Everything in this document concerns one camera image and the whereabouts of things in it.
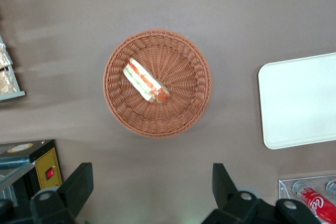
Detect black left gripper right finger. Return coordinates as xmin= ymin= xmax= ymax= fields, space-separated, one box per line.
xmin=201 ymin=163 xmax=321 ymax=224

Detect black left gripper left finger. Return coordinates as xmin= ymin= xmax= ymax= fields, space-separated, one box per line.
xmin=0 ymin=162 xmax=94 ymax=224

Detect triangle sandwich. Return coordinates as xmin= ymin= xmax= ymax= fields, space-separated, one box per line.
xmin=123 ymin=58 xmax=171 ymax=104

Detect round brown wicker basket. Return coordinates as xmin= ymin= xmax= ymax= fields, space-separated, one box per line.
xmin=102 ymin=28 xmax=213 ymax=138

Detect white plastic tray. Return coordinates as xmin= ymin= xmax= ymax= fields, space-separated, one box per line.
xmin=258 ymin=52 xmax=336 ymax=150

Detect black appliance with yellow panel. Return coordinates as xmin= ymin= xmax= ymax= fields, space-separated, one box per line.
xmin=0 ymin=139 xmax=64 ymax=207

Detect clear acrylic can box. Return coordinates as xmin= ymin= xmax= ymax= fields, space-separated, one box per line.
xmin=278 ymin=174 xmax=336 ymax=224

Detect red cola can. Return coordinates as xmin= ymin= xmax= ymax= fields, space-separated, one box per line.
xmin=291 ymin=179 xmax=336 ymax=222

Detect silver-topped drink can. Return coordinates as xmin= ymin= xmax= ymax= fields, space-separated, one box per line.
xmin=325 ymin=179 xmax=336 ymax=196

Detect grey bread display rack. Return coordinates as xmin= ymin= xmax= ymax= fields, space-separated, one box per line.
xmin=0 ymin=35 xmax=26 ymax=102

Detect bagged brown bread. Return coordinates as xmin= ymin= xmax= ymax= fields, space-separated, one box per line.
xmin=0 ymin=70 xmax=17 ymax=95

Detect foil-wrapped food packet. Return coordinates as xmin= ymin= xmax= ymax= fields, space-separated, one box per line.
xmin=0 ymin=42 xmax=13 ymax=69

